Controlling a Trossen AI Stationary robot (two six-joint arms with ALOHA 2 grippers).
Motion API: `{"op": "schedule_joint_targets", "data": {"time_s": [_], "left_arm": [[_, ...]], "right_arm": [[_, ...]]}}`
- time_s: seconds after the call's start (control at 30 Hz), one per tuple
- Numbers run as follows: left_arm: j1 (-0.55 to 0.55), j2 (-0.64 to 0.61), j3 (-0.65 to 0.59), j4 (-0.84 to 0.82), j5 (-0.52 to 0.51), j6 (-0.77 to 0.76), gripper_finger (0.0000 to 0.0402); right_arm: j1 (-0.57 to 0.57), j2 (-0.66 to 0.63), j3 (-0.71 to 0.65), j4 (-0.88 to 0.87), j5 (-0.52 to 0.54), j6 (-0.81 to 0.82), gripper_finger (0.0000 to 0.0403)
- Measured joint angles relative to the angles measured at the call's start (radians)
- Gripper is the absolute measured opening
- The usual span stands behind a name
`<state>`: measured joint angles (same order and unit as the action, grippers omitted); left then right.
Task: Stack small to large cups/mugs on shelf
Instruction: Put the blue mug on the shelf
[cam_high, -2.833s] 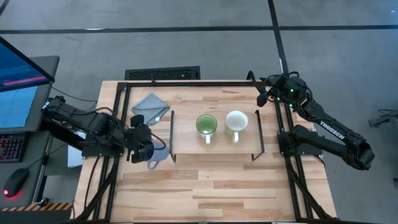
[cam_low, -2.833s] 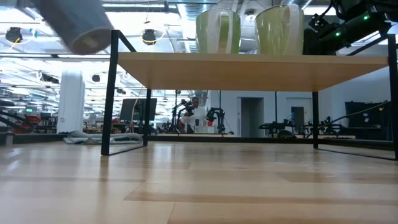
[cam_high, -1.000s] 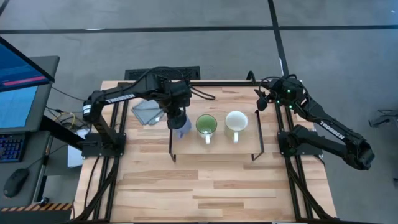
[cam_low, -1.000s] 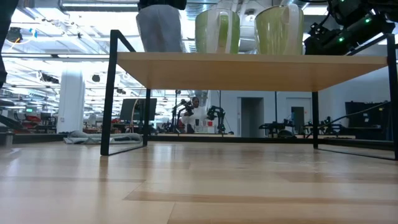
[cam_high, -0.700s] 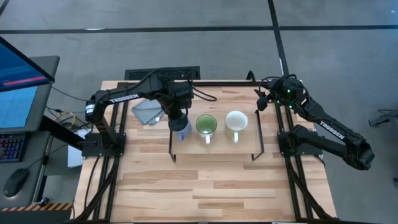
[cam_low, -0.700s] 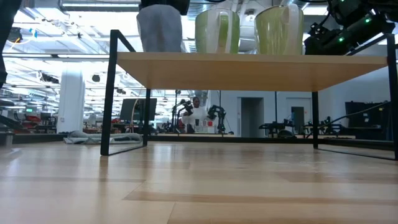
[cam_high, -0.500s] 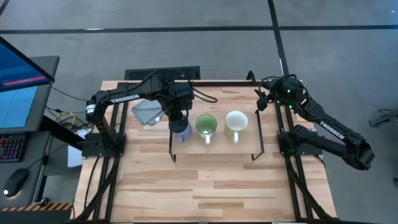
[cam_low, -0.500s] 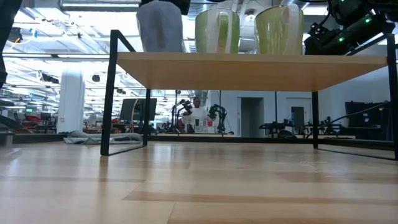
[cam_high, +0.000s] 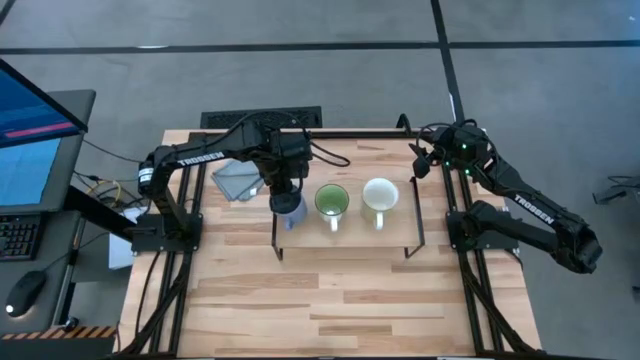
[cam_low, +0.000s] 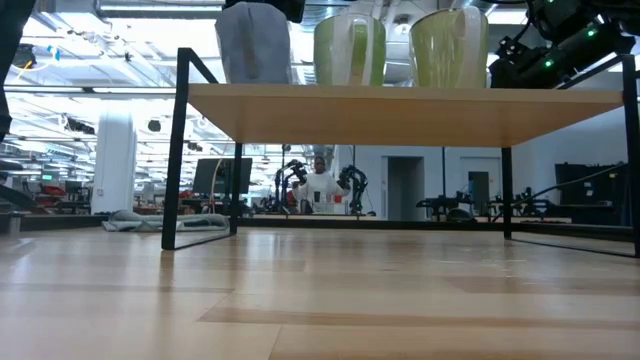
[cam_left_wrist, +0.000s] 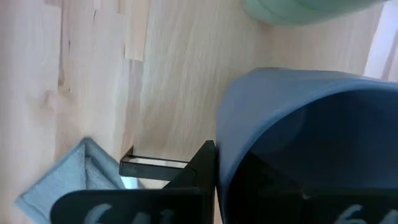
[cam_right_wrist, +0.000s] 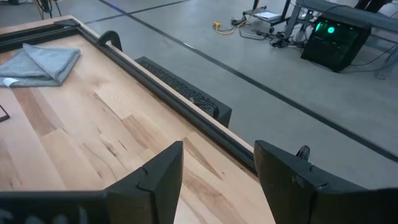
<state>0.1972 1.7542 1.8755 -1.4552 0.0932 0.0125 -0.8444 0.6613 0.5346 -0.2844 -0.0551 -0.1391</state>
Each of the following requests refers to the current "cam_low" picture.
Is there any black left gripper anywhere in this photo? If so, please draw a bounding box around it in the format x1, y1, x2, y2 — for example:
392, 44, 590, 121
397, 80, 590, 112
222, 0, 307, 24

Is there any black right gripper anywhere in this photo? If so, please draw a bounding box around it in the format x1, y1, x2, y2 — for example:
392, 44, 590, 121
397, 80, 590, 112
488, 46, 549, 90

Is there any pale green ceramic mug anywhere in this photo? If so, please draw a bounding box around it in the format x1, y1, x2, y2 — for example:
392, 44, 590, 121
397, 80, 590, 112
313, 13, 388, 87

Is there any small grey cup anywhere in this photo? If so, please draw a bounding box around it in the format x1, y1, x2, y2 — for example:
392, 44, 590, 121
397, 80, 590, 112
214, 1, 294, 85

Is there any large yellow-green ceramic mug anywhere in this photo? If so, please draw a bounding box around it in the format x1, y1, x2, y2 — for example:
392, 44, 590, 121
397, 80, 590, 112
408, 5, 490, 90

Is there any black cabinet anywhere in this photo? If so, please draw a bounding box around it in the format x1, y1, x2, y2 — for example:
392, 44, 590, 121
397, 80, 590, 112
554, 162, 631, 226

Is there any grey doorway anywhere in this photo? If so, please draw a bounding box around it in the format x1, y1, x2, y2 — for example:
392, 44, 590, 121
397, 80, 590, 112
382, 155, 426, 222

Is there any person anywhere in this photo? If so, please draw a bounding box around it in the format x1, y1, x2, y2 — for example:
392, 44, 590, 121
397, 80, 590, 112
292, 156, 352, 215

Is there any dark computer monitor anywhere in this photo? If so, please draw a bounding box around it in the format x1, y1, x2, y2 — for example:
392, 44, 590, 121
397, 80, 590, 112
192, 157, 254, 196

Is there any white pillar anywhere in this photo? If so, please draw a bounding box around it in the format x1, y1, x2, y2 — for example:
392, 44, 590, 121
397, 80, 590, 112
91, 111, 138, 215

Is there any grey crumpled cloth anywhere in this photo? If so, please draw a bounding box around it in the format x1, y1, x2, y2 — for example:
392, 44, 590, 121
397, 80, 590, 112
102, 209, 231, 234

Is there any red cart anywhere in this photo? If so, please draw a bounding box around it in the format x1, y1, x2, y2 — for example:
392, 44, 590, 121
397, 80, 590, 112
29, 183, 67, 215

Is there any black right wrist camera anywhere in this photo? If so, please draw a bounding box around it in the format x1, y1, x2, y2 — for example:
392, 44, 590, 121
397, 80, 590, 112
497, 34, 524, 57

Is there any silver ribbed ceiling duct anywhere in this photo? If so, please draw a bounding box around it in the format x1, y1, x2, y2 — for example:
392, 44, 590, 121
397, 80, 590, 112
288, 4, 341, 85

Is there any wooden shelf with black frame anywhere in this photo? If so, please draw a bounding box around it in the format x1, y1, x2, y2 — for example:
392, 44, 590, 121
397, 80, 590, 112
160, 46, 640, 259

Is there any black table edge rail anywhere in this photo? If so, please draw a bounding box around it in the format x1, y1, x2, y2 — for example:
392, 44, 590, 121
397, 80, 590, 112
0, 213, 640, 244

